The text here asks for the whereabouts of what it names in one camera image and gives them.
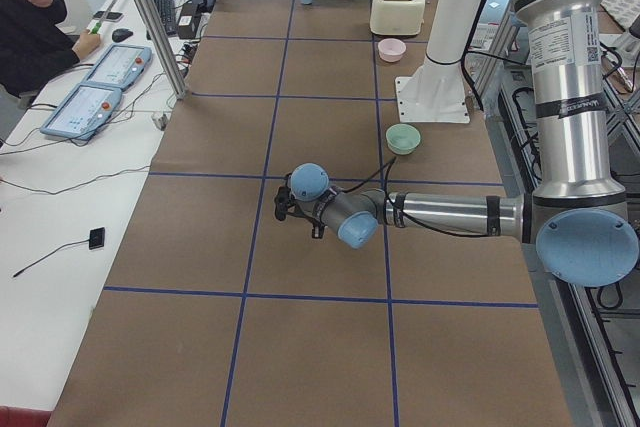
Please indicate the small black square device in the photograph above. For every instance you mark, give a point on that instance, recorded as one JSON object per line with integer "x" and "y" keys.
{"x": 96, "y": 238}

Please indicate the smartphone on desk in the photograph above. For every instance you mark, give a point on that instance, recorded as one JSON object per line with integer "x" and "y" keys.
{"x": 112, "y": 16}

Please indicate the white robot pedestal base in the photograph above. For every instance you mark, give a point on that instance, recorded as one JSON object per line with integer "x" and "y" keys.
{"x": 435, "y": 93}

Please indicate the black keyboard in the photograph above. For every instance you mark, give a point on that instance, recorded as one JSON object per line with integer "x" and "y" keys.
{"x": 167, "y": 14}

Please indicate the teach pendant tablet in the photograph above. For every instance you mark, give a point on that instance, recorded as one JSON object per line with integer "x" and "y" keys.
{"x": 82, "y": 112}
{"x": 119, "y": 66}

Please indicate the seated person in black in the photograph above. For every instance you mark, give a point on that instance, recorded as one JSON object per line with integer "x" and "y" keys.
{"x": 33, "y": 49}

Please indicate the black computer mouse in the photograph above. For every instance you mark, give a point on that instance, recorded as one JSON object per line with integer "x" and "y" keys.
{"x": 121, "y": 34}

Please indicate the pink plastic bowl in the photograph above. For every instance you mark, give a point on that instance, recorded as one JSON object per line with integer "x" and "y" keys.
{"x": 391, "y": 50}

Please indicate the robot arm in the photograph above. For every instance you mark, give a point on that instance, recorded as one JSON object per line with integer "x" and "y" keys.
{"x": 577, "y": 216}

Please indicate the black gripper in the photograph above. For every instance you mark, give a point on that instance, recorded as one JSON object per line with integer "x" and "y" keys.
{"x": 303, "y": 217}

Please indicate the small metal clamp block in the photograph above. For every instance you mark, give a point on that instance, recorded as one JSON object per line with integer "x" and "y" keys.
{"x": 160, "y": 120}

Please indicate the upper teach pendant tablet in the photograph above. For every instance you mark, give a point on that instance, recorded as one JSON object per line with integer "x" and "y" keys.
{"x": 119, "y": 66}

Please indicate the cream white toaster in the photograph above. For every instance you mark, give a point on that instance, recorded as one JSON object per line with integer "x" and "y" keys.
{"x": 397, "y": 18}

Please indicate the aluminium frame post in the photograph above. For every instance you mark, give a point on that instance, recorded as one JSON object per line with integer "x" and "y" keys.
{"x": 159, "y": 38}

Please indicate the lower teach pendant tablet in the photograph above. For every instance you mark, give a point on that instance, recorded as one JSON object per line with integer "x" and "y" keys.
{"x": 82, "y": 112}

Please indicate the person's hand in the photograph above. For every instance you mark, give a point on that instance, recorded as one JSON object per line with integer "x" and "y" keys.
{"x": 86, "y": 44}

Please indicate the green plastic bowl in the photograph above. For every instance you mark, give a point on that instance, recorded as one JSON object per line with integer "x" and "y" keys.
{"x": 402, "y": 138}

